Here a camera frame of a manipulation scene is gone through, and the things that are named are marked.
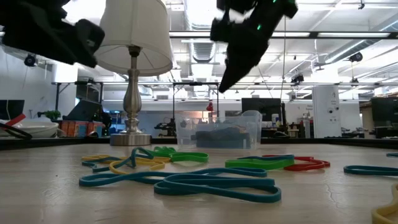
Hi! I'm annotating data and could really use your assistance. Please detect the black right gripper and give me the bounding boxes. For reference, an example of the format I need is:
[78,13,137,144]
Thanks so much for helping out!
[210,0,299,94]

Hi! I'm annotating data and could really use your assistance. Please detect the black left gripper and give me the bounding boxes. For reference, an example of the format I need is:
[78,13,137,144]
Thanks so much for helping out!
[0,17,106,68]

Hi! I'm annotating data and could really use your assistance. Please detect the green rubber band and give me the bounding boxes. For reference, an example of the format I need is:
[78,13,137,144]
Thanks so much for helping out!
[224,157,295,171]
[145,146,178,158]
[170,151,210,164]

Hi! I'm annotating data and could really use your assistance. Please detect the yellow rubber band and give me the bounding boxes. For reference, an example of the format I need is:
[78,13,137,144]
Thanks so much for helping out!
[371,182,398,224]
[81,154,172,164]
[108,157,166,175]

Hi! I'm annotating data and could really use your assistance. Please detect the red rubber band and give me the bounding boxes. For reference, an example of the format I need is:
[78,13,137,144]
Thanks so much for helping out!
[262,154,331,172]

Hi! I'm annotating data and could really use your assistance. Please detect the clear plastic bin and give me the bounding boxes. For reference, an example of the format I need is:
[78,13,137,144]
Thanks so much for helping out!
[175,110,263,151]

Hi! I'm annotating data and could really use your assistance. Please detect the black computer monitor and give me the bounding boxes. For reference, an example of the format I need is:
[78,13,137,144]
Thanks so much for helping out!
[241,97,282,123]
[0,99,25,121]

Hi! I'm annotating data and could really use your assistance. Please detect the black overhead light bar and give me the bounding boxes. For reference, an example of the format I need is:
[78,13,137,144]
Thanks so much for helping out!
[167,30,398,40]

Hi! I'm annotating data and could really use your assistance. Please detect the dark open laptop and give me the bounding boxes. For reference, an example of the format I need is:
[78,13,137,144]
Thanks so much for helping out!
[63,99,104,123]

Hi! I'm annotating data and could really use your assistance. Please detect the white bowl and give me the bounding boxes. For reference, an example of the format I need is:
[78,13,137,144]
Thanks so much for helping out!
[0,119,60,139]

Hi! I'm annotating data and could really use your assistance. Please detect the white shade silver table lamp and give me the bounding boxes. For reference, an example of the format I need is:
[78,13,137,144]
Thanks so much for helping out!
[94,0,174,147]

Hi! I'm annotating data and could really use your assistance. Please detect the orange cardboard boxes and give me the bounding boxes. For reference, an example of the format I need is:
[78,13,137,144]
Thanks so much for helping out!
[58,120,105,138]

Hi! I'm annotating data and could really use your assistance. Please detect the white column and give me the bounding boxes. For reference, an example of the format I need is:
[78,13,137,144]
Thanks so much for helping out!
[312,85,341,139]

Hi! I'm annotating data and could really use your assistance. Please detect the black cabinet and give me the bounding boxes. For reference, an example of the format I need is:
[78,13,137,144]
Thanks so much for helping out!
[369,96,398,139]

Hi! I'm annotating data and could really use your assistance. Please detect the black ceiling cable reel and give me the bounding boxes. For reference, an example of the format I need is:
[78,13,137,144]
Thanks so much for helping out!
[348,51,364,64]
[24,53,38,68]
[290,73,305,85]

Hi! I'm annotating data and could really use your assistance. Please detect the silver ventilation duct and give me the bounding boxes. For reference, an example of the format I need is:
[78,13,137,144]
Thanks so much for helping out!
[183,0,229,65]

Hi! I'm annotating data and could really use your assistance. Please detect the thin hanging cord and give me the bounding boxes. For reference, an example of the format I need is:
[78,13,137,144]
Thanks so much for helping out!
[280,17,287,101]

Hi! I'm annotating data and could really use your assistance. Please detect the black metal stand frame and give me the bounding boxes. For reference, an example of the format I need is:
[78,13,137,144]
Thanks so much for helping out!
[172,81,221,125]

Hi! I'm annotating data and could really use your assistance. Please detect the red strap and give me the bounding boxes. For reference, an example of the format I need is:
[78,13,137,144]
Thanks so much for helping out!
[4,113,27,127]

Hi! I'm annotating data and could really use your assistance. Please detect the black looped cable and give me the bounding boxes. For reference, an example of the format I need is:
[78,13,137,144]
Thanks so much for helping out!
[0,122,34,141]

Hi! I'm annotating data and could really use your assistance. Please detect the black aluminium table frame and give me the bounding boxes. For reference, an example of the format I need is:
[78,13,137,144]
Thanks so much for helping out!
[0,136,398,151]

